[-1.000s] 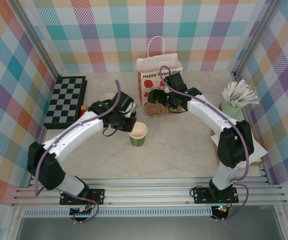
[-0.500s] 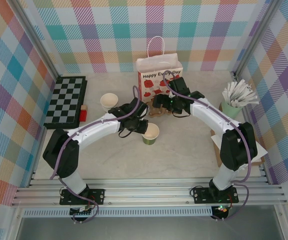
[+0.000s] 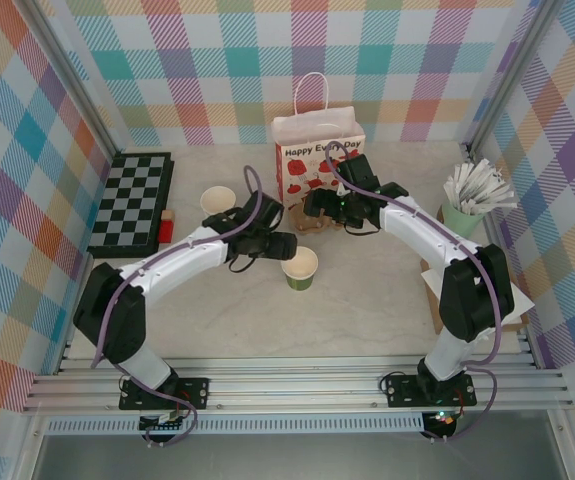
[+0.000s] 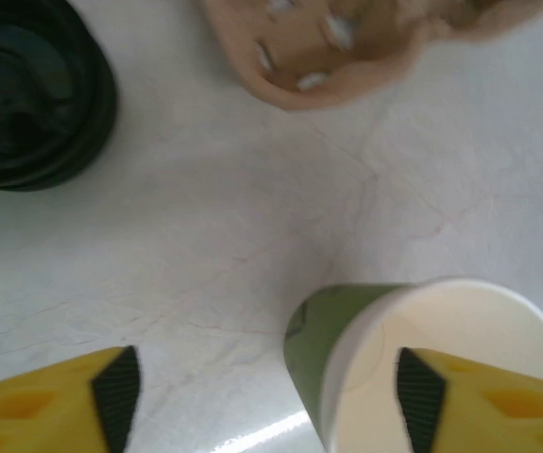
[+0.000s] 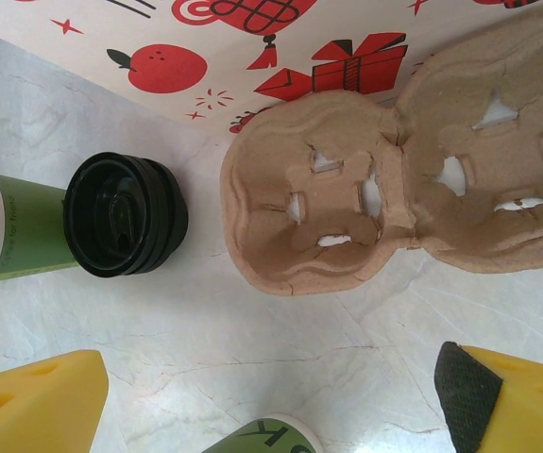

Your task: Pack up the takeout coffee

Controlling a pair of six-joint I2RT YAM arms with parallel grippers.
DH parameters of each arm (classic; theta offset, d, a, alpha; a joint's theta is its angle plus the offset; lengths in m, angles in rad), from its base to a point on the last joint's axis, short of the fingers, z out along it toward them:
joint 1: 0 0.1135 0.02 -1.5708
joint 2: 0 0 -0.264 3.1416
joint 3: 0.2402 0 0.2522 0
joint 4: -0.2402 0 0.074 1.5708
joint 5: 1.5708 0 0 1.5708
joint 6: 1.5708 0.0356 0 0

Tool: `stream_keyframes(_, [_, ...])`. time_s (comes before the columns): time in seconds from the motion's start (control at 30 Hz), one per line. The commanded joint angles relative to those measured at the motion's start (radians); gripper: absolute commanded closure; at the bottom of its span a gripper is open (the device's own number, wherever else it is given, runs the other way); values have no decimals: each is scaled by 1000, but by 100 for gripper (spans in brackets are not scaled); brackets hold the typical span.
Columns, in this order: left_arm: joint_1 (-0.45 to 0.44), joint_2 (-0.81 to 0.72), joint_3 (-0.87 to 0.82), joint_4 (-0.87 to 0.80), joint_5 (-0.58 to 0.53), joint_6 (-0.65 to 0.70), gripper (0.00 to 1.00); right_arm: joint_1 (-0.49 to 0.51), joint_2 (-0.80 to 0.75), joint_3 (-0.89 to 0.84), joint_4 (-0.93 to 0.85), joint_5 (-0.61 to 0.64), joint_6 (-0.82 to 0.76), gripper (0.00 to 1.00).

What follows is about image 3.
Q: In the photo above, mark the brown cardboard cup carrier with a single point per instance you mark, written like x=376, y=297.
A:
x=312, y=226

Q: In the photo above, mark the green paper cup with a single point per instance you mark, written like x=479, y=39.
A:
x=299, y=284

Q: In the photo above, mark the white red paper gift bag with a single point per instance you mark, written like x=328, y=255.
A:
x=297, y=150

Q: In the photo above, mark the red block with wooden cap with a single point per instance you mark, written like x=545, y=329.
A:
x=166, y=231

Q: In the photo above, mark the paper-wrapped straw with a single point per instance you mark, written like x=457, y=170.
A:
x=456, y=191
x=498, y=196
x=497, y=207
x=465, y=182
x=481, y=179

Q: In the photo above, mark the mint green jar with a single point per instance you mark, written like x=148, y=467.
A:
x=459, y=225

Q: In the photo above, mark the brown cardboard napkin box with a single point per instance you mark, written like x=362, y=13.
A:
x=439, y=320

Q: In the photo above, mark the black grey chessboard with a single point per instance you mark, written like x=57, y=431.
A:
x=127, y=200

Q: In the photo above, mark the small circuit board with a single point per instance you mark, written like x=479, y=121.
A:
x=162, y=422
x=442, y=419

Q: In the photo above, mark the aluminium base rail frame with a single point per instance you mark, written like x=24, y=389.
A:
x=292, y=390

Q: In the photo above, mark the aluminium frame post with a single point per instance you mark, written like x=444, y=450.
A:
x=67, y=75
x=512, y=70

